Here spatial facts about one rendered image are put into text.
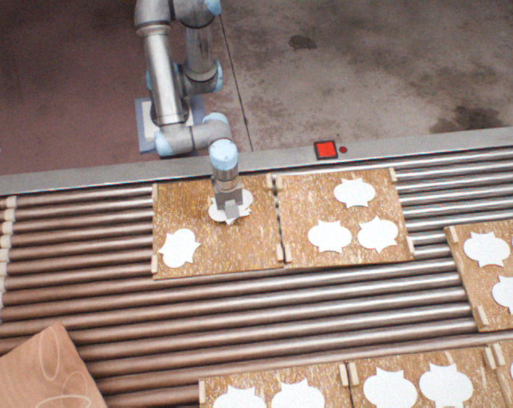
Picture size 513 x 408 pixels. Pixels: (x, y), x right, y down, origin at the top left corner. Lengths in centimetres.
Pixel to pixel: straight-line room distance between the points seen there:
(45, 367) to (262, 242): 71
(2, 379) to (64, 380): 16
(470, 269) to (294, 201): 60
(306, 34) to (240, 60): 52
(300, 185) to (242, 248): 31
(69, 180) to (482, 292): 142
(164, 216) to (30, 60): 230
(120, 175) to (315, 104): 170
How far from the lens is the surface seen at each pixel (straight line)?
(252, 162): 179
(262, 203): 167
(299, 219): 165
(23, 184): 192
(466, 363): 160
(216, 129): 144
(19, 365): 151
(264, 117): 312
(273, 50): 353
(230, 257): 159
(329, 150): 183
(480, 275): 171
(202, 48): 166
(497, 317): 167
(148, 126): 196
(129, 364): 154
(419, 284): 165
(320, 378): 148
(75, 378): 144
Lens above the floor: 238
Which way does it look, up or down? 60 degrees down
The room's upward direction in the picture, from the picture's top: straight up
